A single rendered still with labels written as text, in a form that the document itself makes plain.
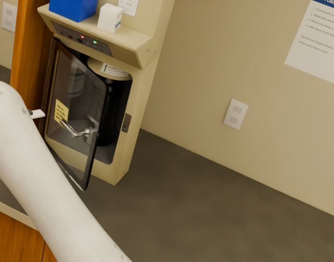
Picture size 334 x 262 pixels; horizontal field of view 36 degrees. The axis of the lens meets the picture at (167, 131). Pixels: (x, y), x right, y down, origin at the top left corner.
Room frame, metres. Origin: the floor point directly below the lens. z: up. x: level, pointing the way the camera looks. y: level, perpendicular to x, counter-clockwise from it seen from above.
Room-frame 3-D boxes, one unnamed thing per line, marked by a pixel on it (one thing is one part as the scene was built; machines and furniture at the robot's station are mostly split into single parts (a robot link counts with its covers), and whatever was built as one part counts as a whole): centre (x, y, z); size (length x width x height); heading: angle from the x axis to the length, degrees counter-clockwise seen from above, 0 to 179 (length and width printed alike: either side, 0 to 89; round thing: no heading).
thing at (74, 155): (1.36, 0.31, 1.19); 0.30 x 0.01 x 0.40; 49
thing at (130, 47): (1.37, 0.29, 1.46); 0.32 x 0.12 x 0.10; 77
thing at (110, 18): (1.37, 0.25, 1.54); 0.05 x 0.05 x 0.06; 85
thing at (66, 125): (1.28, 0.27, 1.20); 0.10 x 0.05 x 0.03; 49
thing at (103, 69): (1.52, 0.23, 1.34); 0.18 x 0.18 x 0.05
